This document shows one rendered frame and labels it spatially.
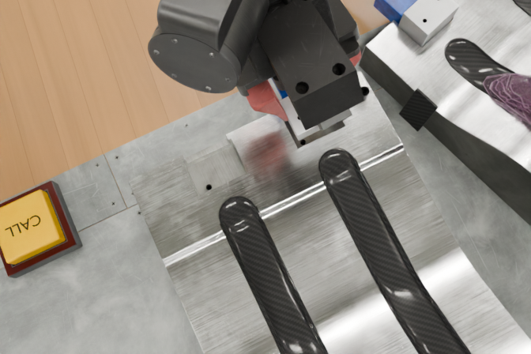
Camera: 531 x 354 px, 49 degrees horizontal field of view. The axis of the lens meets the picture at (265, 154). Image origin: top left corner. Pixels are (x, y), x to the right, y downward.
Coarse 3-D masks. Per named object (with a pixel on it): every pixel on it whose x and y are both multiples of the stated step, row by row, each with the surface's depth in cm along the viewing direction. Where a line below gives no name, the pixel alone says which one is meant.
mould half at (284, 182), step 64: (256, 128) 58; (384, 128) 57; (192, 192) 56; (256, 192) 56; (320, 192) 56; (384, 192) 56; (192, 256) 55; (320, 256) 55; (448, 256) 55; (192, 320) 54; (256, 320) 54; (320, 320) 53; (384, 320) 53; (448, 320) 51; (512, 320) 50
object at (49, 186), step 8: (48, 184) 64; (32, 192) 64; (56, 200) 63; (56, 208) 63; (64, 216) 63; (64, 224) 63; (72, 240) 62; (0, 248) 62; (56, 248) 62; (64, 248) 62; (40, 256) 62; (48, 256) 62; (8, 264) 62; (24, 264) 62; (32, 264) 61; (8, 272) 61; (16, 272) 61
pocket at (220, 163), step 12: (216, 144) 59; (228, 144) 59; (192, 156) 59; (204, 156) 59; (216, 156) 60; (228, 156) 60; (192, 168) 60; (204, 168) 60; (216, 168) 60; (228, 168) 59; (240, 168) 59; (192, 180) 59; (204, 180) 59; (216, 180) 59; (228, 180) 59; (204, 192) 59
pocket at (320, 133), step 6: (288, 126) 61; (330, 126) 60; (336, 126) 60; (342, 126) 59; (318, 132) 60; (324, 132) 60; (330, 132) 60; (294, 138) 60; (306, 138) 60; (312, 138) 60; (318, 138) 60; (300, 144) 60; (306, 144) 60
